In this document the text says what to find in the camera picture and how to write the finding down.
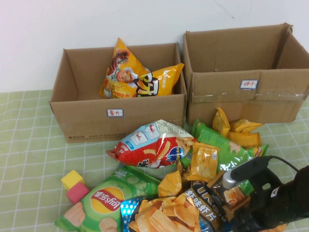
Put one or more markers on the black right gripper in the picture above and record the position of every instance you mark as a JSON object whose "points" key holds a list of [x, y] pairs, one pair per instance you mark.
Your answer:
{"points": [[260, 205]]}

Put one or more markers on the small black chip packet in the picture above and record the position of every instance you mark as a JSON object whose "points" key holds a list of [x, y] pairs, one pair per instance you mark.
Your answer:
{"points": [[233, 197]]}

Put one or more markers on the red shrimp stick bag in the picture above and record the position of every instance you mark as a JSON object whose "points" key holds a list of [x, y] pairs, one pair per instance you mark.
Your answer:
{"points": [[149, 149]]}

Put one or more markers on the small orange snack packet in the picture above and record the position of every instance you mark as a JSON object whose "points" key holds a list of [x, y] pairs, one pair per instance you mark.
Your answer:
{"points": [[277, 228]]}

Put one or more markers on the small yellow snack packet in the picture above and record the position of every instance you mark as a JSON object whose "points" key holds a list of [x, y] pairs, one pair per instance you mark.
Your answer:
{"points": [[220, 122], [246, 141], [170, 184], [243, 125]]}

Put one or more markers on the small golden snack packet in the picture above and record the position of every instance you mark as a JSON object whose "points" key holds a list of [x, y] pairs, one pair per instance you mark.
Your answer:
{"points": [[179, 168]]}

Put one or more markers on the blue black shrimp chip bag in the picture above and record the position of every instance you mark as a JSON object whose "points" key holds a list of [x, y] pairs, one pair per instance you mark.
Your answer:
{"points": [[169, 215]]}

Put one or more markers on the yellow cracker packet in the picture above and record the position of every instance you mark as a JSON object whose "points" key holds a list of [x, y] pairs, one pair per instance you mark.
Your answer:
{"points": [[204, 162]]}

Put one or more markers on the light green Lay's bag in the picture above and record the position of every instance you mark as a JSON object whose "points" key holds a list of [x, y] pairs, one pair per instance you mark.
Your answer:
{"points": [[217, 145]]}

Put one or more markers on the taped cardboard box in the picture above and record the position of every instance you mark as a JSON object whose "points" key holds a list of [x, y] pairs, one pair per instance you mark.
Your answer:
{"points": [[217, 106]]}

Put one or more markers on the green cucumber Lay's bag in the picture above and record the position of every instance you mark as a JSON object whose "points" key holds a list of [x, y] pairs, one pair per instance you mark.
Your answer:
{"points": [[108, 200]]}

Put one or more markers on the white label on taped box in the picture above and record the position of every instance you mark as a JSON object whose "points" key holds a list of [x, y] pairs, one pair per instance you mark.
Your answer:
{"points": [[249, 84]]}

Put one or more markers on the pink foam cube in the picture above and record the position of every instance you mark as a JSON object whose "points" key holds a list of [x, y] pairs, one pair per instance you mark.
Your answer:
{"points": [[77, 193]]}

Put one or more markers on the white label on F2 box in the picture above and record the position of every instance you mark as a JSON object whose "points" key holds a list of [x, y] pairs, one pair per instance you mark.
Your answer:
{"points": [[115, 112]]}

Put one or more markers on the cardboard box with F2 print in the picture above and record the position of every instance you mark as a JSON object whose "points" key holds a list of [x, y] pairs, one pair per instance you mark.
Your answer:
{"points": [[96, 125]]}

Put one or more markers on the yellow foam cube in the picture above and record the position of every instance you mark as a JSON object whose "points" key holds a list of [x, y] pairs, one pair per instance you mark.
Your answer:
{"points": [[71, 177]]}

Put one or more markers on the yellow chip bag with chef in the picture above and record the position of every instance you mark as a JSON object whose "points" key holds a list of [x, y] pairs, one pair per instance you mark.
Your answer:
{"points": [[120, 75]]}

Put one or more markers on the green checked tablecloth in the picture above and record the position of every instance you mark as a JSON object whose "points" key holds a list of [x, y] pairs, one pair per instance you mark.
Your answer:
{"points": [[29, 149]]}

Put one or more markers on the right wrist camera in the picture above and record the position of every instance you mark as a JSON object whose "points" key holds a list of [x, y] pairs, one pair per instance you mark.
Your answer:
{"points": [[248, 169]]}

